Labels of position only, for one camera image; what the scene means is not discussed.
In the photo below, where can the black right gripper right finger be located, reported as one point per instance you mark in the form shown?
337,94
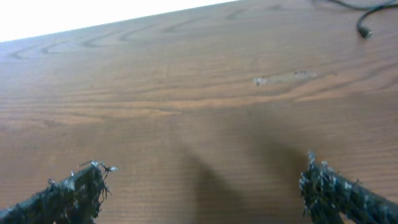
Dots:
328,197

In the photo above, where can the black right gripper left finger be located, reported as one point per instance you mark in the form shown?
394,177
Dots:
76,199

